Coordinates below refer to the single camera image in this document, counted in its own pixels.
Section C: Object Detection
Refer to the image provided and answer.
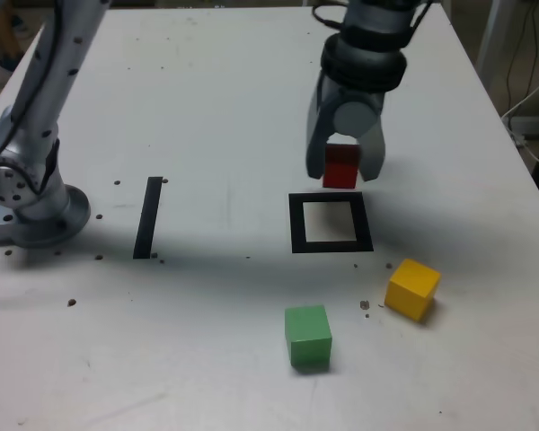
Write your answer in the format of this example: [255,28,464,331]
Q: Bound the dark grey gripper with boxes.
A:
[305,73,388,183]

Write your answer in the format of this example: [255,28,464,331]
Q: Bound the red cube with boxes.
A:
[322,143,361,189]

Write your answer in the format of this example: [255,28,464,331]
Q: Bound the yellow cube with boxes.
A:
[384,258,442,323]

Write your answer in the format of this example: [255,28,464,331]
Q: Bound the green cube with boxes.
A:
[284,303,333,369]

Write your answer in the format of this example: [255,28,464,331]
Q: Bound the black tape square outline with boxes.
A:
[287,191,375,254]

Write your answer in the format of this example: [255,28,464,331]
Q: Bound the black tape strip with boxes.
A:
[132,176,163,260]

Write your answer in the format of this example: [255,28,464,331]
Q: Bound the white cable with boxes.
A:
[500,66,539,170]

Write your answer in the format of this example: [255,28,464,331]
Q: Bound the white post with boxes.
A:
[475,0,522,80]

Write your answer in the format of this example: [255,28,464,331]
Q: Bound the black hanging cable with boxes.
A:
[505,0,539,113]

